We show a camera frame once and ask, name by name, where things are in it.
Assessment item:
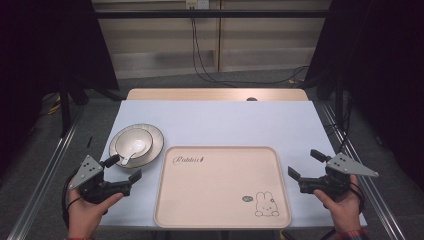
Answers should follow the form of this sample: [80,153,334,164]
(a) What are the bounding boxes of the black wall cables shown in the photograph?
[189,17,310,86]

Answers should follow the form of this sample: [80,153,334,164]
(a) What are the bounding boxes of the light wooden table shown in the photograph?
[125,87,310,102]

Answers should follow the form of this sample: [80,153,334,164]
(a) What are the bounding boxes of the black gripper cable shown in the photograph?
[61,169,83,230]
[319,181,367,240]

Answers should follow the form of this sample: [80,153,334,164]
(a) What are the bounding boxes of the white ceramic spoon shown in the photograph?
[118,139,147,167]

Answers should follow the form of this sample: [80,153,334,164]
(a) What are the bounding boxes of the black curtain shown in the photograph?
[303,0,424,191]
[0,0,120,174]

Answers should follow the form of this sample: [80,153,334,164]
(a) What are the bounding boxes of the white bowl with dark rim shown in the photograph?
[114,127,154,159]

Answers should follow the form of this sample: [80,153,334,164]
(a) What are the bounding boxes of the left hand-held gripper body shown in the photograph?
[68,155,133,205]

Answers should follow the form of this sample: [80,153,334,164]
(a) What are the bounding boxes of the black stand post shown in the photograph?
[334,71,346,129]
[58,79,73,138]

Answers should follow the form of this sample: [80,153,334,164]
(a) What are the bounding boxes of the white table cover sheet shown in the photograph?
[98,99,368,230]

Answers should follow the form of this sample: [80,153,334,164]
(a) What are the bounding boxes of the black horizontal bar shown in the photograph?
[94,9,332,20]

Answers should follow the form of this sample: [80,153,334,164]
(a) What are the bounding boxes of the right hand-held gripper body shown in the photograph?
[297,152,380,202]

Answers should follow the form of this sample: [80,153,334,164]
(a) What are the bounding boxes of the metal floor rail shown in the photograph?
[320,102,407,240]
[5,107,86,240]

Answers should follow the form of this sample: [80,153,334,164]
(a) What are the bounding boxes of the white wall outlet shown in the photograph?
[185,0,211,10]

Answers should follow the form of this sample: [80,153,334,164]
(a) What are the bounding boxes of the person's right hand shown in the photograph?
[313,174,363,234]

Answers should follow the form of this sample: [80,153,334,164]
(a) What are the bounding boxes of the yellow cable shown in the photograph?
[45,94,63,116]

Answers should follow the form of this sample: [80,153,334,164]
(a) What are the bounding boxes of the white plate with dark rim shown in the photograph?
[108,123,165,169]

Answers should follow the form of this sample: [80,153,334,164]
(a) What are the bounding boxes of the person's left hand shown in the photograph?
[67,188,125,240]

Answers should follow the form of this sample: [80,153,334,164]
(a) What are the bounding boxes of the beige tray with rabbit print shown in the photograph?
[153,145,293,231]

